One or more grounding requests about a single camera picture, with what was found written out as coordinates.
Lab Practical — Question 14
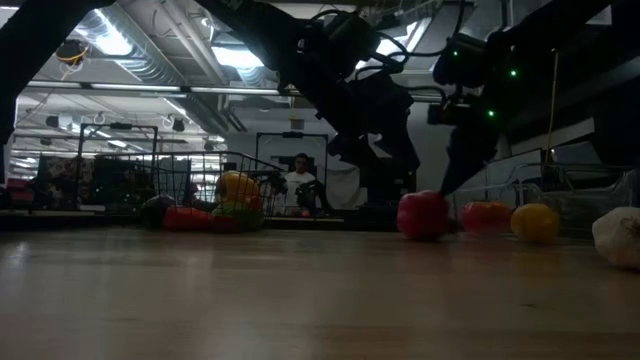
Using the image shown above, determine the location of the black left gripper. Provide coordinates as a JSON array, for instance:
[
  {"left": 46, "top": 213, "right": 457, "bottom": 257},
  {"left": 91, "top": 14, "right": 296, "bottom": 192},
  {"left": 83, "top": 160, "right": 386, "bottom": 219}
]
[{"left": 326, "top": 73, "right": 422, "bottom": 175}]

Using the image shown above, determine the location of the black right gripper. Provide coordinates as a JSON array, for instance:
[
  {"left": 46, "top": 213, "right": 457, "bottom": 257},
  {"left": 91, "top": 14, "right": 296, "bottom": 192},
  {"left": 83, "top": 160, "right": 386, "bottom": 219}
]
[{"left": 427, "top": 83, "right": 522, "bottom": 197}]

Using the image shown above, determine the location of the orange tomato toy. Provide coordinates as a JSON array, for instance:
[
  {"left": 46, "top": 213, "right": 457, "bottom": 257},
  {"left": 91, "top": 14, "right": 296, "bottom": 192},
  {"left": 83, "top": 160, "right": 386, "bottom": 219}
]
[{"left": 460, "top": 200, "right": 513, "bottom": 235}]

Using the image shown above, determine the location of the red bell pepper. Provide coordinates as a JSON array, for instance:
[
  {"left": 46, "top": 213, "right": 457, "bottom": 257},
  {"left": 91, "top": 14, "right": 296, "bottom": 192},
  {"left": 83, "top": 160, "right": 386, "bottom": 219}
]
[{"left": 396, "top": 189, "right": 451, "bottom": 242}]

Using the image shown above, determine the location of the orange citrus fruit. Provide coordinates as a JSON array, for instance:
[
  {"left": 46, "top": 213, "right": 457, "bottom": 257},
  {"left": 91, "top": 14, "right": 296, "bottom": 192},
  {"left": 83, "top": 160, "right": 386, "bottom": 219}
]
[{"left": 510, "top": 202, "right": 561, "bottom": 245}]

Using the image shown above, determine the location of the white garlic bulb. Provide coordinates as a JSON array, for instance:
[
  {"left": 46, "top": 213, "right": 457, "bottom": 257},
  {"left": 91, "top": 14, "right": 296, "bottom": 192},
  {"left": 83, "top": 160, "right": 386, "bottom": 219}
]
[{"left": 591, "top": 206, "right": 640, "bottom": 271}]

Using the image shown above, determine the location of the red pointed pepper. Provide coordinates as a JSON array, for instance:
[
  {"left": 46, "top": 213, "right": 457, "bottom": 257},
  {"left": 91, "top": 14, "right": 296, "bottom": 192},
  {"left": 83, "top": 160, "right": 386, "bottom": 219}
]
[{"left": 161, "top": 205, "right": 214, "bottom": 233}]

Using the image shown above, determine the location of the black background cabinet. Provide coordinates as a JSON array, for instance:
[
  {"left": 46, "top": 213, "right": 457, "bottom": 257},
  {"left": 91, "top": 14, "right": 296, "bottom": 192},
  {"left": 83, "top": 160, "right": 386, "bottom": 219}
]
[{"left": 379, "top": 169, "right": 418, "bottom": 206}]

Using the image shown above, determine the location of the person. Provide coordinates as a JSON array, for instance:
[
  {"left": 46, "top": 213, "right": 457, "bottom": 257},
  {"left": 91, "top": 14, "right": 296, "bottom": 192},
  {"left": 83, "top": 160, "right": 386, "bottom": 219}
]
[{"left": 272, "top": 152, "right": 331, "bottom": 217}]

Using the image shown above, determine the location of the clear plastic bin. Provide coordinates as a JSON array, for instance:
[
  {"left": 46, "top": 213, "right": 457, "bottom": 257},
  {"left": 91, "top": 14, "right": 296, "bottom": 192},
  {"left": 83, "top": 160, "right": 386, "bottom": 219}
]
[{"left": 452, "top": 162, "right": 640, "bottom": 239}]

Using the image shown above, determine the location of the ceiling light panel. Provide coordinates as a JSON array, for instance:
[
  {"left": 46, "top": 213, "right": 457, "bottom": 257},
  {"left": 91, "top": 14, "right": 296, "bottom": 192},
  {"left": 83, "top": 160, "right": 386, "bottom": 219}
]
[{"left": 212, "top": 46, "right": 266, "bottom": 69}]

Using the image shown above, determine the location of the patterned fabric partition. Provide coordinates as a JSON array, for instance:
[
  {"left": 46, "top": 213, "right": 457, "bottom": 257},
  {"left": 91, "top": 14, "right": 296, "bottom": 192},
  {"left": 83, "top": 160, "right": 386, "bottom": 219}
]
[{"left": 34, "top": 154, "right": 156, "bottom": 211}]

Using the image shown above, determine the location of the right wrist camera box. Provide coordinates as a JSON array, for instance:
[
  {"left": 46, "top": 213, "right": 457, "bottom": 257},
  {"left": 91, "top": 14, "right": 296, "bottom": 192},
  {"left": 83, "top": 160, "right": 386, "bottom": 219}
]
[{"left": 432, "top": 32, "right": 494, "bottom": 89}]

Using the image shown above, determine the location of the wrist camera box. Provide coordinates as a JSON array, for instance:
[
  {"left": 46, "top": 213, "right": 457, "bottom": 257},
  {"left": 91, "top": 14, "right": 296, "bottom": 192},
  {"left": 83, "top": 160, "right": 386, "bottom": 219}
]
[
  {"left": 324, "top": 9, "right": 381, "bottom": 66},
  {"left": 432, "top": 32, "right": 494, "bottom": 89}
]

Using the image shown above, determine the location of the yellow hanging cord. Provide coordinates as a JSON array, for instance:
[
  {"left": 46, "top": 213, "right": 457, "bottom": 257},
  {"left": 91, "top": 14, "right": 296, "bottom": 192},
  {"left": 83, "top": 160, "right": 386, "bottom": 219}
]
[{"left": 543, "top": 49, "right": 559, "bottom": 164}]

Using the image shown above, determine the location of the wire basket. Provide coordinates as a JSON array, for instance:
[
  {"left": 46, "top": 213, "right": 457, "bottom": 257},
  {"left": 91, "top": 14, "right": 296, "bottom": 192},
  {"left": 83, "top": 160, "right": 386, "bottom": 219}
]
[{"left": 94, "top": 149, "right": 285, "bottom": 232}]

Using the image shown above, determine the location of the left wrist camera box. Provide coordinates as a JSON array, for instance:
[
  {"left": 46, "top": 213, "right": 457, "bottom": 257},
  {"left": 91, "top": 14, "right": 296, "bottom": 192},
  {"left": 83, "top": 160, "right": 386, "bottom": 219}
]
[{"left": 324, "top": 9, "right": 381, "bottom": 66}]

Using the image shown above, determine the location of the long ceiling light rail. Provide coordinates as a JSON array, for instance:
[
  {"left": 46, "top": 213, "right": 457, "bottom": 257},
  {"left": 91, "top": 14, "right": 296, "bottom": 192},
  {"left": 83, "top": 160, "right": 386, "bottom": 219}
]
[{"left": 27, "top": 81, "right": 301, "bottom": 97}]

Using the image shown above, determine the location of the hanging yellow cable coil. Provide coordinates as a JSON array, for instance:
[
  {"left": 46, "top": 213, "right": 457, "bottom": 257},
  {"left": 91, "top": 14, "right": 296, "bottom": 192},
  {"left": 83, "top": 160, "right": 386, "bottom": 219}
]
[{"left": 54, "top": 38, "right": 92, "bottom": 67}]

